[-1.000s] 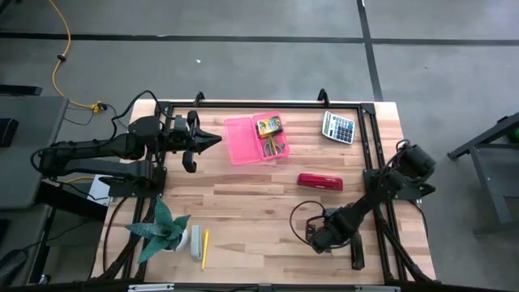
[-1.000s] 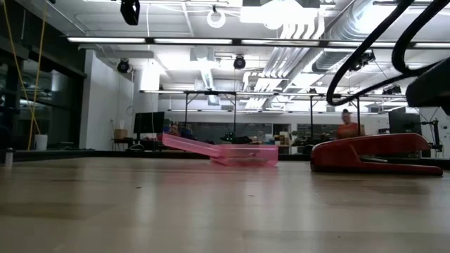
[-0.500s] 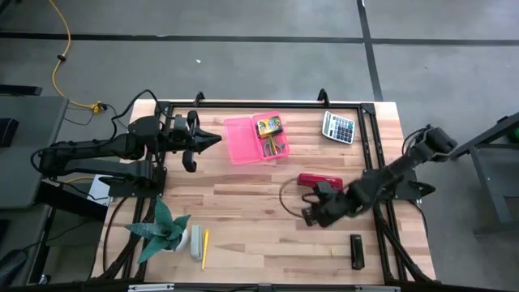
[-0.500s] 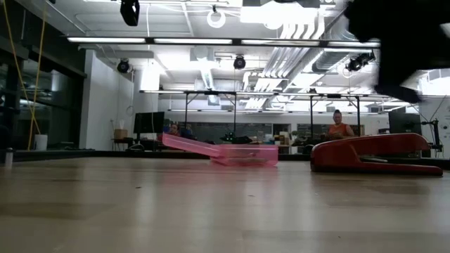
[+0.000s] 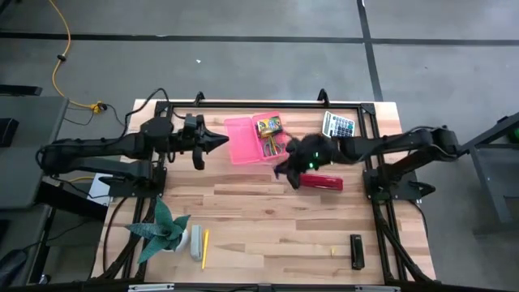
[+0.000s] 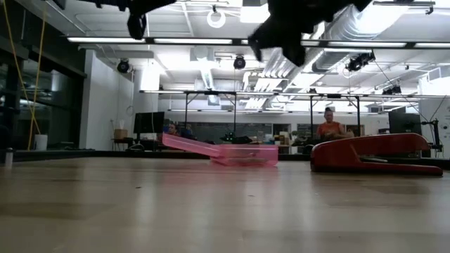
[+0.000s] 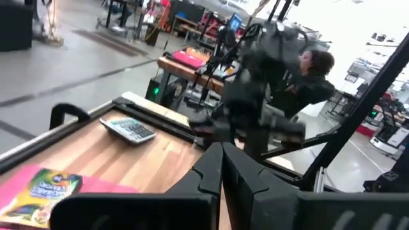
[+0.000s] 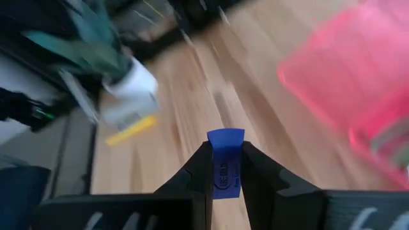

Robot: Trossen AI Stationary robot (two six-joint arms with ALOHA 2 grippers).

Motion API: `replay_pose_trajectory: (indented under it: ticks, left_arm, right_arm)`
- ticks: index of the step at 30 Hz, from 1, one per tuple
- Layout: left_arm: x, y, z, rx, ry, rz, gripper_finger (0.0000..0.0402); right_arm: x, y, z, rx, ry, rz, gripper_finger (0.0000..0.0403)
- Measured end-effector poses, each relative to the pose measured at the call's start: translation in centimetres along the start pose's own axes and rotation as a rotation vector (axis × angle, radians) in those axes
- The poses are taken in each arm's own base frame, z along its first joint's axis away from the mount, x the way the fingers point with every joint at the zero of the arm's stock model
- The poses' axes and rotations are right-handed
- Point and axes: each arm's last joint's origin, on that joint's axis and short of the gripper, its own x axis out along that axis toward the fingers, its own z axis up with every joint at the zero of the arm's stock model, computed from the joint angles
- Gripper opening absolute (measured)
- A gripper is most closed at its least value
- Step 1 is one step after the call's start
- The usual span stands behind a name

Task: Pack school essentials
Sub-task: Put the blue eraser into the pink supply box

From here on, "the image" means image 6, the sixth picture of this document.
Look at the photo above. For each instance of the black monitor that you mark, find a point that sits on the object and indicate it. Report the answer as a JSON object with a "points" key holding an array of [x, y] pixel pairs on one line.
{"points": [[148, 122], [404, 123]]}

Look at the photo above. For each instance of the white bin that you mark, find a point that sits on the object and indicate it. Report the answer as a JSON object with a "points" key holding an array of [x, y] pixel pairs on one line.
{"points": [[40, 142]]}

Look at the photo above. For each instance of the small silver can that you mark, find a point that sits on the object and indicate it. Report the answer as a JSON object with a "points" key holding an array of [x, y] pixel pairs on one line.
{"points": [[8, 157]]}

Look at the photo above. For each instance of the black hanging camera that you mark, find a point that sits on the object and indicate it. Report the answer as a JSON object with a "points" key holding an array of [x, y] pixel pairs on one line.
{"points": [[239, 62], [358, 61], [123, 66]]}

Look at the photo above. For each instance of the cardboard box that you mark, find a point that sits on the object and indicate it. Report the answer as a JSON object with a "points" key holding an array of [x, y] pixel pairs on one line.
{"points": [[120, 134]]}

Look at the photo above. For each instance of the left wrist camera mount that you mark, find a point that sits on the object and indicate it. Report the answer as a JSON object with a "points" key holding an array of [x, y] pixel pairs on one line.
{"points": [[137, 26]]}

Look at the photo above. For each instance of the pink transparent pencil case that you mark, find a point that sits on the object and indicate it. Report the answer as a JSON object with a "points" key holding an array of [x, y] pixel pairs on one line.
{"points": [[246, 152]]}

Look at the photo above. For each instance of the black overhead rig beam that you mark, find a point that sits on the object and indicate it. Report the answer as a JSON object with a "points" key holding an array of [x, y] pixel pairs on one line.
{"points": [[197, 45]]}

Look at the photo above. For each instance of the black equipment stand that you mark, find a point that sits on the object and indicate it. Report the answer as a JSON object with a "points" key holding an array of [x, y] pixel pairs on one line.
{"points": [[436, 135]]}

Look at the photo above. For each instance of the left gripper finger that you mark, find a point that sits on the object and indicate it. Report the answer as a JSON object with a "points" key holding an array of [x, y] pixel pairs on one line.
{"points": [[156, 3]]}

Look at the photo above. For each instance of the person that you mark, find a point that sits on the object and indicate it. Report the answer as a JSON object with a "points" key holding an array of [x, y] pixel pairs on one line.
{"points": [[330, 128], [173, 130]]}

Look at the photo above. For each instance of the red stapler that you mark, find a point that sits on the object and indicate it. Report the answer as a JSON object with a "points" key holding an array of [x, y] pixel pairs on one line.
{"points": [[351, 151]]}

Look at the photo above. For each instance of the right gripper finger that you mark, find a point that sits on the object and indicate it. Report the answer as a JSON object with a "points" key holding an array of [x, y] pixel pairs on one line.
{"points": [[259, 42], [294, 51]]}

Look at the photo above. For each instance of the silver ventilation duct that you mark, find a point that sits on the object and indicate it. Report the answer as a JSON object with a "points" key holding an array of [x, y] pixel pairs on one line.
{"points": [[337, 42]]}

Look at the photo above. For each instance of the black table frame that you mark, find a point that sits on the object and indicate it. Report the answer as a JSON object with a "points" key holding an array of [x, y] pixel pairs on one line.
{"points": [[105, 154]]}

